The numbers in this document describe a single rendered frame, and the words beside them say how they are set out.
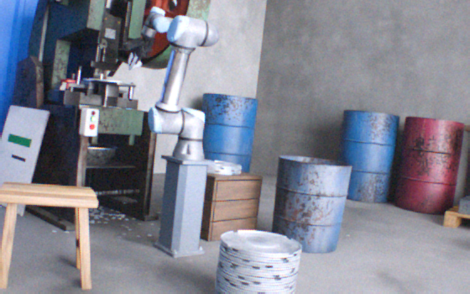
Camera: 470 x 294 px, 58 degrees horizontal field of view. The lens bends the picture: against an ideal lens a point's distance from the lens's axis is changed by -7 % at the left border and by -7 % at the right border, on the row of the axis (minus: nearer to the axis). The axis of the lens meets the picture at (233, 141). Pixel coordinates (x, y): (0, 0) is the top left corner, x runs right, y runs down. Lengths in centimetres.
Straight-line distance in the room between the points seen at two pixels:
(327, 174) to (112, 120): 119
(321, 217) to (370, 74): 306
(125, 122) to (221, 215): 75
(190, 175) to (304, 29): 391
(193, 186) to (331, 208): 77
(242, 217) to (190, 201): 54
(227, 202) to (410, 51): 326
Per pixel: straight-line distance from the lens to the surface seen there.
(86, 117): 229
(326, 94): 543
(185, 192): 207
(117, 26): 272
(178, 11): 284
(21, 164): 272
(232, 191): 245
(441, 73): 503
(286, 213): 244
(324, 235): 246
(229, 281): 157
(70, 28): 268
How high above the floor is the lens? 67
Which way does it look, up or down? 3 degrees down
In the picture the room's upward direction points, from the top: 7 degrees clockwise
